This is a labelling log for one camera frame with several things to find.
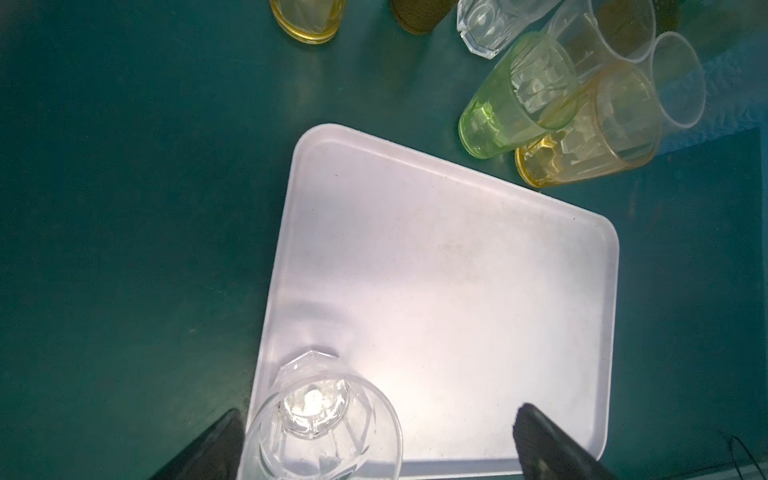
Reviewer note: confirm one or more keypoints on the clear faceted glass back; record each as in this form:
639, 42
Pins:
487, 27

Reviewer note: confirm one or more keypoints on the green faceted glass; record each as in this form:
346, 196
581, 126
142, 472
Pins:
530, 93

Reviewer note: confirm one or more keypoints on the lilac plastic tray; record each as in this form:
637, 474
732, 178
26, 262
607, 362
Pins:
460, 296

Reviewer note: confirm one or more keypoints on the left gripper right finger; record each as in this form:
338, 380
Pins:
545, 451

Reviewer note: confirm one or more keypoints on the dark brown textured cup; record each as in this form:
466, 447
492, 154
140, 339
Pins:
420, 17

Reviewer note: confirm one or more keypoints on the clear faceted glass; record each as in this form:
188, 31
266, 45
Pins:
596, 33
322, 420
678, 79
487, 27

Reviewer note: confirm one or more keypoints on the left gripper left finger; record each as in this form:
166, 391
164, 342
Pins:
214, 454

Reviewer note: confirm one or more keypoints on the tall yellow glass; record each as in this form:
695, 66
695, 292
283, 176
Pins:
311, 22

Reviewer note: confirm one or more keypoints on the amber faceted glass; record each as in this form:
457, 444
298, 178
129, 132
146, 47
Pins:
617, 127

